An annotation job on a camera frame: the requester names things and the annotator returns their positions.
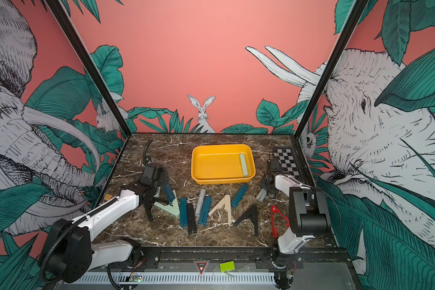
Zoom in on black mounting rail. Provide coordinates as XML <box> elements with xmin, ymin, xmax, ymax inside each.
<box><xmin>104</xmin><ymin>246</ymin><xmax>352</xmax><ymax>271</ymax></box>

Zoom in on red plastic tool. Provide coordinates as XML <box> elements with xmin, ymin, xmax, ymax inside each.
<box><xmin>270</xmin><ymin>205</ymin><xmax>290</xmax><ymax>238</ymax></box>

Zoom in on green sticky note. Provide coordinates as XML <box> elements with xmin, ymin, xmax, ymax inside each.
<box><xmin>219</xmin><ymin>261</ymin><xmax>236</xmax><ymax>273</ymax></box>

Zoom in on yellow plastic storage tray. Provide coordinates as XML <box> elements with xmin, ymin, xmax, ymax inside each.
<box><xmin>191</xmin><ymin>144</ymin><xmax>256</xmax><ymax>184</ymax></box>

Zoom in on black open pliers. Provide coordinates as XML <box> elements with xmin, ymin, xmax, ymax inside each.
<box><xmin>233</xmin><ymin>204</ymin><xmax>259</xmax><ymax>236</ymax></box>

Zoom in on black frame post right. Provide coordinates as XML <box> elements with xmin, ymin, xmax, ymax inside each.
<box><xmin>294</xmin><ymin>0</ymin><xmax>368</xmax><ymax>140</ymax></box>

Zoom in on black white checkerboard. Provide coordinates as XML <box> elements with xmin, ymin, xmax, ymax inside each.
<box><xmin>271</xmin><ymin>147</ymin><xmax>301</xmax><ymax>179</ymax></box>

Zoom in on mint green pliers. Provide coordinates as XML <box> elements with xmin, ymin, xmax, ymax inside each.
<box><xmin>239</xmin><ymin>153</ymin><xmax>249</xmax><ymax>177</ymax></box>
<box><xmin>153</xmin><ymin>190</ymin><xmax>180</xmax><ymax>217</ymax></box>

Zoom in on black frame post left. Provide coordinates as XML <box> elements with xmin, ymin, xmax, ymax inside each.
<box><xmin>46</xmin><ymin>0</ymin><xmax>132</xmax><ymax>138</ymax></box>

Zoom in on beige open pliers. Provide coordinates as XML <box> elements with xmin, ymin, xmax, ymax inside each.
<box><xmin>208</xmin><ymin>195</ymin><xmax>233</xmax><ymax>225</ymax></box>

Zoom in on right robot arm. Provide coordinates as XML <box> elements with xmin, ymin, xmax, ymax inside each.
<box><xmin>260</xmin><ymin>158</ymin><xmax>331</xmax><ymax>254</ymax></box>

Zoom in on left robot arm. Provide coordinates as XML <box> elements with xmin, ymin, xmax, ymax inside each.
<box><xmin>38</xmin><ymin>163</ymin><xmax>175</xmax><ymax>284</ymax></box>

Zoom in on black frame post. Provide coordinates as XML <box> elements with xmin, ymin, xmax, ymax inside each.
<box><xmin>294</xmin><ymin>0</ymin><xmax>368</xmax><ymax>140</ymax></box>
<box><xmin>46</xmin><ymin>0</ymin><xmax>132</xmax><ymax>138</ymax></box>

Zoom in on grey pliers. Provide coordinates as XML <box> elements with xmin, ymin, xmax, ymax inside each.
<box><xmin>256</xmin><ymin>188</ymin><xmax>267</xmax><ymax>203</ymax></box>
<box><xmin>195</xmin><ymin>188</ymin><xmax>205</xmax><ymax>217</ymax></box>

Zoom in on mint green open pliers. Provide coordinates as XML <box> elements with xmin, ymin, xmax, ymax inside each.
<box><xmin>153</xmin><ymin>190</ymin><xmax>180</xmax><ymax>217</ymax></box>

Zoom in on grey closed pliers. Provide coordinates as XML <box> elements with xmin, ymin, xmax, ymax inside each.
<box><xmin>195</xmin><ymin>188</ymin><xmax>205</xmax><ymax>217</ymax></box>

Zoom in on black closed pliers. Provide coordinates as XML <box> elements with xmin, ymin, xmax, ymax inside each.
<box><xmin>186</xmin><ymin>203</ymin><xmax>197</xmax><ymax>234</ymax></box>

